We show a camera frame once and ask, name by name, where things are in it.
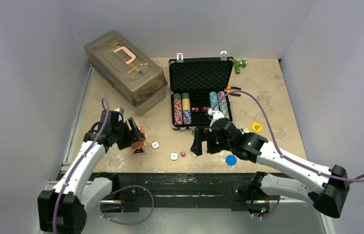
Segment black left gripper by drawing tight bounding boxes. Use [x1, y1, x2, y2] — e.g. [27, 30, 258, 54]
[112, 117, 144, 150]

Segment red card deck box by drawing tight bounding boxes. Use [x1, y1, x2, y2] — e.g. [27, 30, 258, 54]
[138, 126, 146, 140]

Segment red triangle all-in marker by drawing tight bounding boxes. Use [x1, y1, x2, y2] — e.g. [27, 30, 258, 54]
[133, 147, 147, 155]

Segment blue round button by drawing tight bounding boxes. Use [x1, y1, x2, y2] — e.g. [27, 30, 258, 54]
[225, 155, 237, 166]

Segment blue yellow card deck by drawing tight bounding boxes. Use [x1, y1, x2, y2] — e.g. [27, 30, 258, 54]
[240, 127, 250, 134]

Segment yellow big blind button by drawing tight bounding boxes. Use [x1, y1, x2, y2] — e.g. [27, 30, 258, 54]
[251, 122, 263, 133]

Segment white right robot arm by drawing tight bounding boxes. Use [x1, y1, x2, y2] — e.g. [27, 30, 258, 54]
[191, 118, 350, 218]

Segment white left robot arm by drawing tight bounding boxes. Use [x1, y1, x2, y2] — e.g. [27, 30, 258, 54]
[38, 107, 146, 234]

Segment black poker set case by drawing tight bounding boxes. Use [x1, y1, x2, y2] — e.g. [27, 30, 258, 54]
[168, 55, 234, 130]

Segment white dealer chip left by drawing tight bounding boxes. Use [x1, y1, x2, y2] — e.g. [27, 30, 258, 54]
[151, 141, 160, 149]

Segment white dealer chip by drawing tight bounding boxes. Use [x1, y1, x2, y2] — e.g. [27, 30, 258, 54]
[170, 152, 179, 161]
[151, 141, 160, 149]

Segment red dice in case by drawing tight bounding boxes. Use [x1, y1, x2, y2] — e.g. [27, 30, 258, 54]
[191, 106, 210, 113]

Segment white dealer chip right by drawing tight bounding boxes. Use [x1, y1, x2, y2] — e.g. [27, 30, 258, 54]
[170, 152, 179, 161]

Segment purple green chip row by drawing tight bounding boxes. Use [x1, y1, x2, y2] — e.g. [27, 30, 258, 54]
[217, 91, 230, 119]

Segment light blue chip row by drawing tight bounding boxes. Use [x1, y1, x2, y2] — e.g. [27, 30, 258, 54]
[209, 92, 219, 111]

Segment yellow blue chip row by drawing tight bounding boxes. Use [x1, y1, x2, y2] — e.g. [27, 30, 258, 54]
[181, 93, 192, 124]

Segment red white chip row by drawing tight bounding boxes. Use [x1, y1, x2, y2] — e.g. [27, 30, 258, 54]
[173, 94, 183, 125]

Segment green toy tool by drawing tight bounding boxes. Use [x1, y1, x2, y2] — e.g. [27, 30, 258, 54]
[234, 59, 247, 75]

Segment pink c-clamp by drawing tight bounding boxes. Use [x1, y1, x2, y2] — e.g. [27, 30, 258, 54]
[113, 46, 136, 65]

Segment translucent brown plastic box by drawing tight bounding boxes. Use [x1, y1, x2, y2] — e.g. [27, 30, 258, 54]
[84, 30, 168, 116]

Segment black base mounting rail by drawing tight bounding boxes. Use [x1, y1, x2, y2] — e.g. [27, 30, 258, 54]
[90, 172, 278, 212]

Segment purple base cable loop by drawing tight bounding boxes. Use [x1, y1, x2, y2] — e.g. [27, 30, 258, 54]
[99, 185, 155, 226]

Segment orange handled pliers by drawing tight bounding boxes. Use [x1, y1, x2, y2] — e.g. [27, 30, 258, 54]
[225, 86, 242, 97]

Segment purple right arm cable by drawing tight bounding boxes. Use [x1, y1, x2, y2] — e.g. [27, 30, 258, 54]
[211, 90, 364, 184]

